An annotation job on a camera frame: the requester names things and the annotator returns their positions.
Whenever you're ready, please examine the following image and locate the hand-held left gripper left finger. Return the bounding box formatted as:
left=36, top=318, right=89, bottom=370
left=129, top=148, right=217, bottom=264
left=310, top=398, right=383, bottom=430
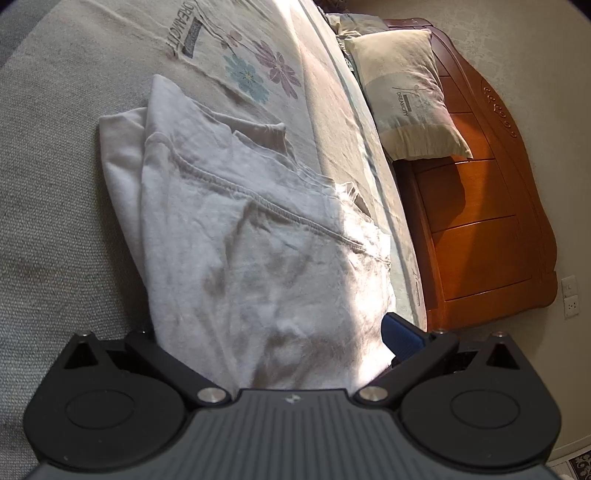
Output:
left=62, top=330, right=232, bottom=408

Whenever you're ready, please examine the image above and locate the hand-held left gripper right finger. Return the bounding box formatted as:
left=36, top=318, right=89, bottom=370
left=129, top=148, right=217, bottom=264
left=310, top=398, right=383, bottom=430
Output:
left=355, top=312, right=529, bottom=409

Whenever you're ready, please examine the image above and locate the white lettered t-shirt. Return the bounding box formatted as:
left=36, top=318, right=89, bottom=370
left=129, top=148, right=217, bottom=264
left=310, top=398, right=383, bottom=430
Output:
left=97, top=74, right=398, bottom=393

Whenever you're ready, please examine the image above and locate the wooden headboard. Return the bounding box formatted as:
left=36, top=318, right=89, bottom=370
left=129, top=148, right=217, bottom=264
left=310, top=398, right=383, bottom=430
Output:
left=383, top=17, right=559, bottom=333

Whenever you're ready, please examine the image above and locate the patchwork floral bedsheet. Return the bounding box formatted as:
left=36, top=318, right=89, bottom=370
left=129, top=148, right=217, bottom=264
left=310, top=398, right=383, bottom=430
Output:
left=0, top=0, right=428, bottom=467

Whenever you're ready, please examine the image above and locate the patterned floor rug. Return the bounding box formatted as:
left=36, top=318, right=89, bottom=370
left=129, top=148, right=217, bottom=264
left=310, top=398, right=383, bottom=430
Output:
left=561, top=450, right=591, bottom=480

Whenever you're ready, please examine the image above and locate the cream printed pillow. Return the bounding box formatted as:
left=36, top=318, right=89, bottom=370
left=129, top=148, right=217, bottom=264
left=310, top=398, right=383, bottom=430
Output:
left=344, top=28, right=474, bottom=161

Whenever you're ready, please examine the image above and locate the grey patchwork pillow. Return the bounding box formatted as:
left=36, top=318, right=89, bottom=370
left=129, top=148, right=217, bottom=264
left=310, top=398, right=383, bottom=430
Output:
left=323, top=11, right=386, bottom=61

